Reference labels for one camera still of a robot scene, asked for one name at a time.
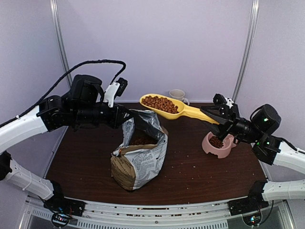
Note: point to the right aluminium frame post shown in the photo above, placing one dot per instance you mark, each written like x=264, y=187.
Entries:
x=247, y=48

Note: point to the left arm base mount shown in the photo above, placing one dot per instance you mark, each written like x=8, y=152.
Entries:
x=66, y=206

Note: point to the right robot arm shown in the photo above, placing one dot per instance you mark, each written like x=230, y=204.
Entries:
x=272, y=150

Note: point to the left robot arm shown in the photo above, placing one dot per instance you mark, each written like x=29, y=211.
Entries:
x=86, y=103

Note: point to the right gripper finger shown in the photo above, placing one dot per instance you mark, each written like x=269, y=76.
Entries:
x=219, y=131
x=213, y=112

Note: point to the brown pet food bag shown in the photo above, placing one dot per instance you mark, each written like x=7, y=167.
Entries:
x=140, y=157

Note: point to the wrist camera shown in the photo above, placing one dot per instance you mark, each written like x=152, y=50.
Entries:
x=219, y=99
x=114, y=90

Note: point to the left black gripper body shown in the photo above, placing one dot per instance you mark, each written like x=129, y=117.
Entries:
x=113, y=119

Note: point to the white patterned mug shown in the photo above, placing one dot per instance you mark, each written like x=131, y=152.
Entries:
x=179, y=95

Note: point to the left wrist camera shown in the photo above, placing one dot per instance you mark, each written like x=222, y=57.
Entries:
x=114, y=90

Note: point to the left aluminium frame post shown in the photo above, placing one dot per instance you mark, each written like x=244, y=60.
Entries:
x=59, y=36

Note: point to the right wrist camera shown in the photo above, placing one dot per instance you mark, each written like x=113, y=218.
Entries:
x=219, y=99

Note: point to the pink double pet bowl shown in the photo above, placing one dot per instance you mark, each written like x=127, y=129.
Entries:
x=221, y=148

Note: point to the aluminium front rail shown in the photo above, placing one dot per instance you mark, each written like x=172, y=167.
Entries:
x=209, y=215

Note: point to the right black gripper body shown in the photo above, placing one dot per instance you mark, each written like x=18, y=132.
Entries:
x=234, y=118

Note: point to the aluminium frame post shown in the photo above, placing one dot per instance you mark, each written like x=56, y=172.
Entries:
x=247, y=48
x=59, y=36

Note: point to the yellow plastic scoop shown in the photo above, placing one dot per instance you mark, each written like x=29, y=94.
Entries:
x=172, y=109

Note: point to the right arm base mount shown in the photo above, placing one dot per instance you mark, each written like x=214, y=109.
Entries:
x=253, y=202

